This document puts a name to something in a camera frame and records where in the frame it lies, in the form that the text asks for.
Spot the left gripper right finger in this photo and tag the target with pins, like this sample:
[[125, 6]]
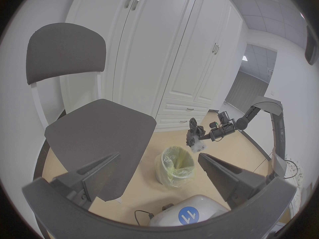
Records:
[[221, 180]]

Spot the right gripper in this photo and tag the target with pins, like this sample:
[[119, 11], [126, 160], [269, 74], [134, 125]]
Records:
[[223, 132]]

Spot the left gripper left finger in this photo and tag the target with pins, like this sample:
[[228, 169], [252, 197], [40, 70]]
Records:
[[97, 180]]

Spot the white printed wrapper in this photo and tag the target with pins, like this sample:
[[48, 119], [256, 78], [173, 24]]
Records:
[[199, 147]]

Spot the black plastic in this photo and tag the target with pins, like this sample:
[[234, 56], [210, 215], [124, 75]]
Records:
[[194, 131]]

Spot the yellow plastic bag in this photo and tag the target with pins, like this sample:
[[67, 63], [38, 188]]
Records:
[[179, 173]]

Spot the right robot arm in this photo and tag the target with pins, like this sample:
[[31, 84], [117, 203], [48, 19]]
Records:
[[279, 138]]

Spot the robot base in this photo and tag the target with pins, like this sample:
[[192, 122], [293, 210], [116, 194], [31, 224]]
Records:
[[199, 205]]

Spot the pale grey trash bin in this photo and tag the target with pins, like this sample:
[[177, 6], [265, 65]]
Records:
[[160, 173]]

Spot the dark grey white chair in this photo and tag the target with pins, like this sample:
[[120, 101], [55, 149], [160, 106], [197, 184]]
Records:
[[99, 133]]

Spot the grey curtain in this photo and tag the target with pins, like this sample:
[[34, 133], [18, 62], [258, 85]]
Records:
[[246, 91]]

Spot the white wardrobe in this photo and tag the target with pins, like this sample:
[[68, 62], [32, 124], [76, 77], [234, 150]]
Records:
[[149, 46]]

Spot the ceiling light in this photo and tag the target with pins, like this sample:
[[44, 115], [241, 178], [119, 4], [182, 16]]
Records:
[[303, 16]]

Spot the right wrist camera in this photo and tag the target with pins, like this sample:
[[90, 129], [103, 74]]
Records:
[[223, 117]]

